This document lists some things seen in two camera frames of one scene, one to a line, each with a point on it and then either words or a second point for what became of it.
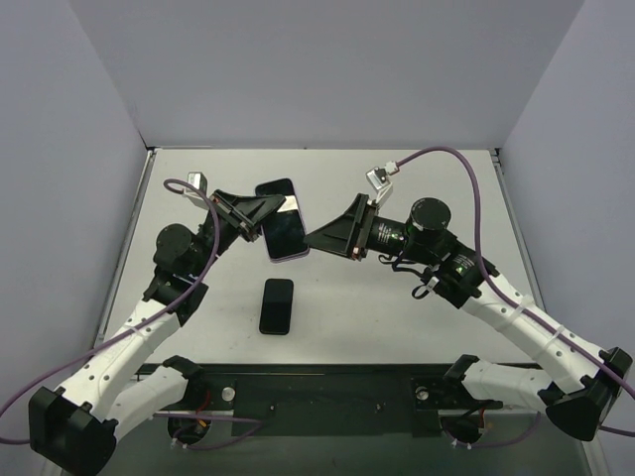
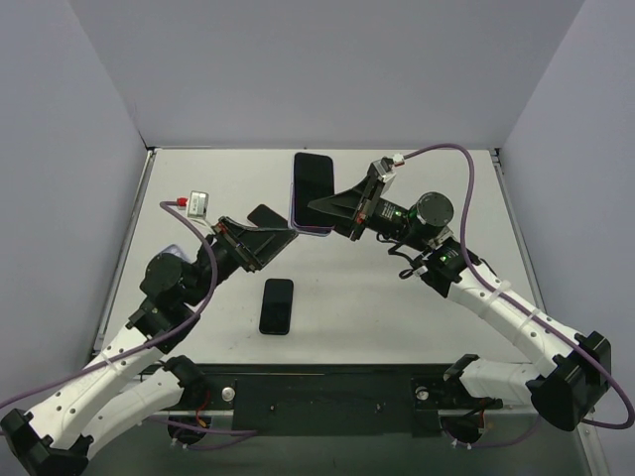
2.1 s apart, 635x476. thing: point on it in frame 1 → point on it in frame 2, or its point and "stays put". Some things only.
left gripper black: [233, 215] → [236, 247]
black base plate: [392, 400] stays put
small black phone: [277, 306] stays put
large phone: [284, 229] → [312, 179]
